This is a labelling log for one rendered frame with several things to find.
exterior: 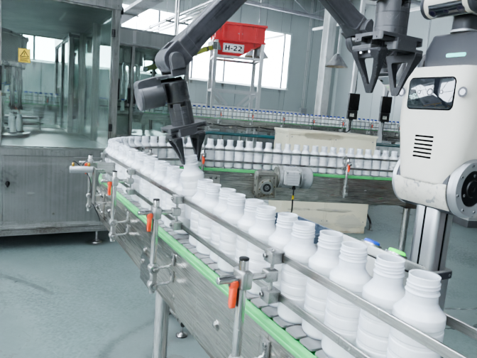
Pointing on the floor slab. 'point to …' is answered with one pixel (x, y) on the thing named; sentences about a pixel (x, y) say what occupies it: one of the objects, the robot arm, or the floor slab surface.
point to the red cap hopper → (228, 49)
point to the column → (324, 64)
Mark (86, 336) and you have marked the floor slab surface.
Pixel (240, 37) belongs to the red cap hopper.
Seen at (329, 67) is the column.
